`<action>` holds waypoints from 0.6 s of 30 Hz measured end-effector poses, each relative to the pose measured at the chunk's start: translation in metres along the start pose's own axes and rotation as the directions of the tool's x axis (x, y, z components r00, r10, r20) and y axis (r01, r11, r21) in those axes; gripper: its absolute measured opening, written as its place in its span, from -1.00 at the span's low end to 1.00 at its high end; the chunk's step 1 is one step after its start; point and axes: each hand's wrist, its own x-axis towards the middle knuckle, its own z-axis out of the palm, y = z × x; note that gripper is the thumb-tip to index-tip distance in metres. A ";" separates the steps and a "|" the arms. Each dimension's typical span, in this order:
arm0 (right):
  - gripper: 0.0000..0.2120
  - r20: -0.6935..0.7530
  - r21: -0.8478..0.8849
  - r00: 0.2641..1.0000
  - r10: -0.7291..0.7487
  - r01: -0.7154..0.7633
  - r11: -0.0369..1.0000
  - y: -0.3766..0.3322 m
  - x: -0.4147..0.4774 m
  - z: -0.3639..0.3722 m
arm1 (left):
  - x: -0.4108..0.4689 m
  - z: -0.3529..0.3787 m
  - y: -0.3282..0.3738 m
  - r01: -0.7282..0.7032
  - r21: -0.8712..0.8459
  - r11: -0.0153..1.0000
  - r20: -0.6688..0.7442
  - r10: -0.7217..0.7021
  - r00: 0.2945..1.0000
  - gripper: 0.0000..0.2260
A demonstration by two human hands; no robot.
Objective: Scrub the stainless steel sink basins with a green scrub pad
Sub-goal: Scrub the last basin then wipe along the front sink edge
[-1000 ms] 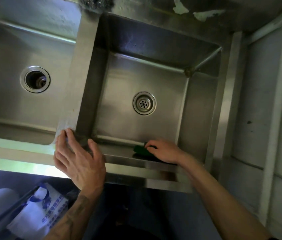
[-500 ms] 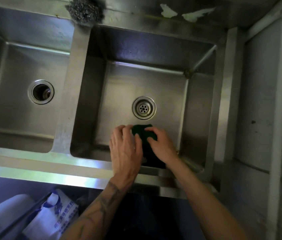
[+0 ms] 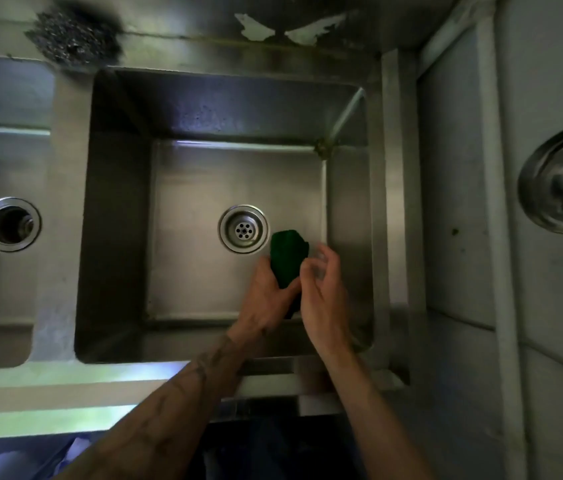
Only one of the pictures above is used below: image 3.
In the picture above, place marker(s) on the person's left hand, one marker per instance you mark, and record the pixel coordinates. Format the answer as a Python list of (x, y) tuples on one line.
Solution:
[(264, 304)]

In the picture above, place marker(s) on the person's right hand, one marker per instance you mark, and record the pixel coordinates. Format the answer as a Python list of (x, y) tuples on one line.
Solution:
[(329, 309)]

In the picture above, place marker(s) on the green scouring cloth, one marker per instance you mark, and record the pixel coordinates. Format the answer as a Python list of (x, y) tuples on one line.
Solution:
[(289, 254)]

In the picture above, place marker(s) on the person's left forearm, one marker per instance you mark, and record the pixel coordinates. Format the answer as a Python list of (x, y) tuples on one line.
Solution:
[(171, 414)]

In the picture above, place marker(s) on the person's right forearm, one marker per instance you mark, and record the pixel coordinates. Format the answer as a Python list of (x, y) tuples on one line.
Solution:
[(376, 424)]

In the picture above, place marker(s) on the grey steel wool scourer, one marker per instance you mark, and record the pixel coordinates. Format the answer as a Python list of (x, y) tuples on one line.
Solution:
[(74, 37)]

